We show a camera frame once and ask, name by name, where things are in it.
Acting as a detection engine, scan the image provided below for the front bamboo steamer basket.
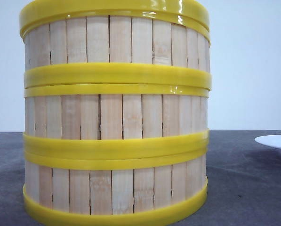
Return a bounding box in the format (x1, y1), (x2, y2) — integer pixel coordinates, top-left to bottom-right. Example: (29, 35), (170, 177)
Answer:
(24, 155), (208, 226)

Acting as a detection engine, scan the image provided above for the yellow rimmed steamer lid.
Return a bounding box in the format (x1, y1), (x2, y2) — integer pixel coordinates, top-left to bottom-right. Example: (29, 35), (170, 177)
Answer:
(19, 0), (210, 40)

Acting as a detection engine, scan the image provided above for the white plate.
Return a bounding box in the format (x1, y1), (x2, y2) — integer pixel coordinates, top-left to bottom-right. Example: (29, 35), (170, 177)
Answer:
(255, 134), (281, 155)

